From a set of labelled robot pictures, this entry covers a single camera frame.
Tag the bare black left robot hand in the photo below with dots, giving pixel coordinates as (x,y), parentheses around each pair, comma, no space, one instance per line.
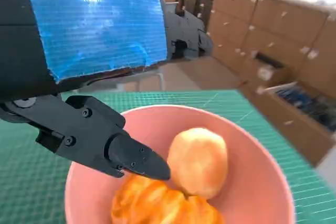
(97,30)

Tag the round pale toy bread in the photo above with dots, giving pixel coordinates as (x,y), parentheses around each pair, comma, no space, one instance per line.
(199,161)

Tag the rectangular orange toy bread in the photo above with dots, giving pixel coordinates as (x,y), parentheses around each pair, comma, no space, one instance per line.
(157,203)

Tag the pink bowl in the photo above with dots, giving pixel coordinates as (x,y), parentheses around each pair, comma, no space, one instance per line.
(249,182)

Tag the green cutting mat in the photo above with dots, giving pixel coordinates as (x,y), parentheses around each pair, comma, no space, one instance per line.
(31,176)

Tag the stacked brown cardboard boxes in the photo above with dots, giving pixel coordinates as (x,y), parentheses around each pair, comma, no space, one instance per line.
(262,24)

